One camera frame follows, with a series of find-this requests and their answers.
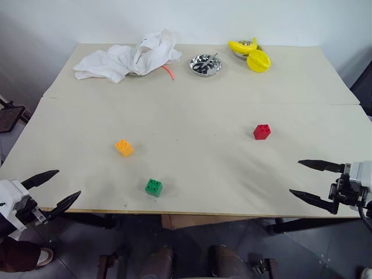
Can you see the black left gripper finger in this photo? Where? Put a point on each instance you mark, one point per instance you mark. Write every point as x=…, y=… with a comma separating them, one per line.
x=39, y=179
x=64, y=205

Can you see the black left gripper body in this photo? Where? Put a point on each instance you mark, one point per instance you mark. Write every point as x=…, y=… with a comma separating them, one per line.
x=30, y=212

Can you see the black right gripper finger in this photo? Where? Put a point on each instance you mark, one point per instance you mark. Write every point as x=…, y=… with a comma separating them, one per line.
x=316, y=200
x=322, y=165

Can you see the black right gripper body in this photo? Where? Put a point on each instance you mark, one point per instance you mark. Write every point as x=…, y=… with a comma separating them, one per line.
x=346, y=191

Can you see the person's leg with white shoe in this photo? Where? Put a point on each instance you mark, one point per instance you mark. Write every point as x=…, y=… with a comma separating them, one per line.
x=20, y=255

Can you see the red toy brick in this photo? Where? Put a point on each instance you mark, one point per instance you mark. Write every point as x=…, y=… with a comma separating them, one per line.
x=261, y=132

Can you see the orange toy brick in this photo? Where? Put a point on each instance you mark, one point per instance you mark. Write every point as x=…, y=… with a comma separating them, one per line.
x=124, y=148

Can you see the white shoe tip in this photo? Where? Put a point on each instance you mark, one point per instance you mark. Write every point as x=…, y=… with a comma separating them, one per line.
x=367, y=273

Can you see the black object beside table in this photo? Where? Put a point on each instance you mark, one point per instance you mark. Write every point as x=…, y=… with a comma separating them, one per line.
x=363, y=87

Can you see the green toy brick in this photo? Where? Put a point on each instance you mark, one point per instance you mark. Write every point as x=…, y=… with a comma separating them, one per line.
x=153, y=187

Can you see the dark rounded shape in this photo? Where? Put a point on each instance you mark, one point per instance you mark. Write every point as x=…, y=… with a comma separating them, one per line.
x=225, y=261
x=158, y=263

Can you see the yellow toy starfruit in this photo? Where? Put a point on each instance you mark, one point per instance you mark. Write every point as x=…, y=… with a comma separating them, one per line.
x=258, y=61

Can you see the brown cardboard box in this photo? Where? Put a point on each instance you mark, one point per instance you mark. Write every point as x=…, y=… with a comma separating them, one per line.
x=191, y=221

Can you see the silver metal dish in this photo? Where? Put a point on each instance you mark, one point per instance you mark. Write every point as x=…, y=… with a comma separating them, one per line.
x=239, y=55
x=216, y=67

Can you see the yellow toy banana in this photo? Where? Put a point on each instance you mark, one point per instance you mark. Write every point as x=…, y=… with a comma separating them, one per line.
x=242, y=47

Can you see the crumpled white cloth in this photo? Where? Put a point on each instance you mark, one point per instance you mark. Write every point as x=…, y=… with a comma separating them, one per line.
x=125, y=59

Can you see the orange plastic strip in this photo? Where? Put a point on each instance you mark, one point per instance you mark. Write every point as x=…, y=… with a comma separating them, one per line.
x=170, y=72

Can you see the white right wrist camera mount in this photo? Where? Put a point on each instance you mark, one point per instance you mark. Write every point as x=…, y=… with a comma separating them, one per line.
x=361, y=174

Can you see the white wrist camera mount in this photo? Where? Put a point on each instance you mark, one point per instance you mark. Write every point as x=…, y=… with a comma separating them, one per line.
x=361, y=174
x=11, y=197

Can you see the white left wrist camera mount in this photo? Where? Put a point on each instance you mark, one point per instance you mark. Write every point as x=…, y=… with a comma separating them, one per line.
x=11, y=197

